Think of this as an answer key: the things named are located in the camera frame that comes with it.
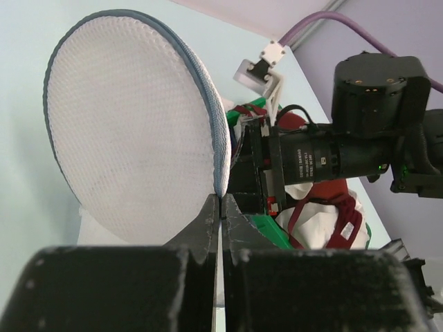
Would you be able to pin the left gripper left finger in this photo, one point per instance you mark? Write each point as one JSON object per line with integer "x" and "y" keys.
{"x": 122, "y": 288}

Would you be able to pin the white bra in basket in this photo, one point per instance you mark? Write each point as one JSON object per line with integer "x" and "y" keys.
{"x": 311, "y": 224}

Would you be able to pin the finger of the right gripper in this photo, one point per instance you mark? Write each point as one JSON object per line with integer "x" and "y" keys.
{"x": 248, "y": 203}

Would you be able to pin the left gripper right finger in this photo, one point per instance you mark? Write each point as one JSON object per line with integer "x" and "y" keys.
{"x": 272, "y": 289}

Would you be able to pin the dark red bra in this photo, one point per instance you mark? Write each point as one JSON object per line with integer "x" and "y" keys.
{"x": 288, "y": 121}
{"x": 332, "y": 207}

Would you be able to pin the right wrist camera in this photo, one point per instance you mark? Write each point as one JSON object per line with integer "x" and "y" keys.
{"x": 262, "y": 79}

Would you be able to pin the white mesh laundry bag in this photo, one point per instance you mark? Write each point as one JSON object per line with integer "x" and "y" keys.
{"x": 136, "y": 126}

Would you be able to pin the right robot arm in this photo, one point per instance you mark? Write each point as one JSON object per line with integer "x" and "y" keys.
{"x": 380, "y": 123}

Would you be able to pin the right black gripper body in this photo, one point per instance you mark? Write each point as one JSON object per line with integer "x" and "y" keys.
{"x": 267, "y": 159}

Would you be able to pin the green plastic basket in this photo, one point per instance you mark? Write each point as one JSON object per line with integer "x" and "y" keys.
{"x": 319, "y": 215}

